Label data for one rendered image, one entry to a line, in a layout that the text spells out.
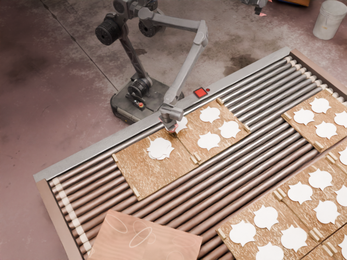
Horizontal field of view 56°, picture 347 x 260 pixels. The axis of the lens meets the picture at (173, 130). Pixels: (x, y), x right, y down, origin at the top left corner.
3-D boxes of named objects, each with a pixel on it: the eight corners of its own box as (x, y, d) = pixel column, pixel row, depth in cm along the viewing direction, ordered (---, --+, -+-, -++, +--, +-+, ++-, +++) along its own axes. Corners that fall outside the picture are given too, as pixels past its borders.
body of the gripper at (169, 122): (167, 112, 193) (166, 104, 187) (177, 123, 188) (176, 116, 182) (158, 118, 192) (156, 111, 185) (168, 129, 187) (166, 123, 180)
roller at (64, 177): (50, 183, 196) (47, 180, 192) (287, 59, 255) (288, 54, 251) (52, 190, 193) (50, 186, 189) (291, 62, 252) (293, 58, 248)
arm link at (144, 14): (214, 27, 188) (210, 18, 179) (206, 49, 187) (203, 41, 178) (146, 14, 203) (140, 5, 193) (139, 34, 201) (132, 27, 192)
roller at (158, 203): (80, 247, 173) (77, 245, 169) (332, 95, 233) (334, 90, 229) (83, 256, 171) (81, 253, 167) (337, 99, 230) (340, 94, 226)
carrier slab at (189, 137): (168, 126, 213) (168, 125, 212) (217, 99, 226) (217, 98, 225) (199, 165, 196) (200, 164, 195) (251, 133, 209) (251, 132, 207)
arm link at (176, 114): (171, 97, 187) (167, 93, 179) (189, 103, 183) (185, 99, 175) (163, 116, 186) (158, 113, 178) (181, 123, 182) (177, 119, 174)
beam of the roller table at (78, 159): (35, 179, 200) (32, 174, 195) (284, 51, 263) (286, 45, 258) (40, 190, 195) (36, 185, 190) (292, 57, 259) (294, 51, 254)
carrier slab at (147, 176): (111, 157, 200) (111, 155, 199) (168, 127, 213) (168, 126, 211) (139, 201, 183) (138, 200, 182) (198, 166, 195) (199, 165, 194)
